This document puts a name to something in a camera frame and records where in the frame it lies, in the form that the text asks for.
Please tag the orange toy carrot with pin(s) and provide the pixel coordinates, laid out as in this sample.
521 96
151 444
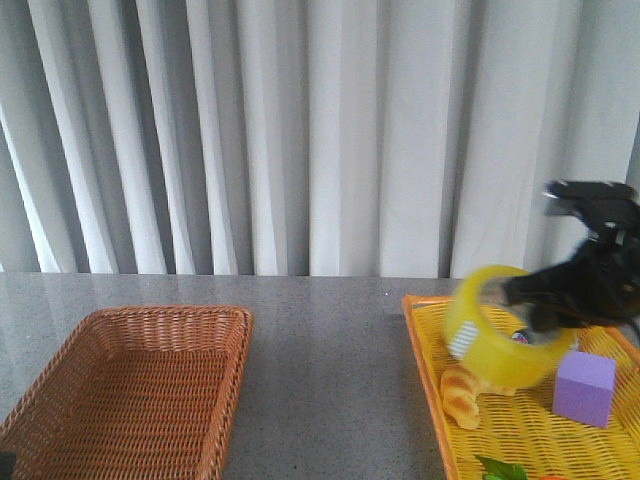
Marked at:
499 470

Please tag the small lying jar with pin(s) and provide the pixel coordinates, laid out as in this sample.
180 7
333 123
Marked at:
522 336

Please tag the yellow tape roll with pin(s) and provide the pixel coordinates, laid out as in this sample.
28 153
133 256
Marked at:
477 329

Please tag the purple foam block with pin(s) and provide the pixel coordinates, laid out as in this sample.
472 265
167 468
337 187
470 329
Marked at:
584 388

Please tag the toy croissant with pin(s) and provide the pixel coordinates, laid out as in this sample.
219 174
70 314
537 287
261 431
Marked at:
460 389

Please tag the yellow woven basket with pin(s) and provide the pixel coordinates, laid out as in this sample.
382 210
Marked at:
522 429

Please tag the grey pleated curtain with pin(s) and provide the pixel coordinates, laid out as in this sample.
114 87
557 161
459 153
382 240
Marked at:
325 138

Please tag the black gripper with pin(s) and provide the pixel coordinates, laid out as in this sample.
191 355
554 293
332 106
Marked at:
610 258

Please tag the brown wicker basket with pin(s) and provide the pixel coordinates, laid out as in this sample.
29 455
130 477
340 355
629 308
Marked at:
139 392

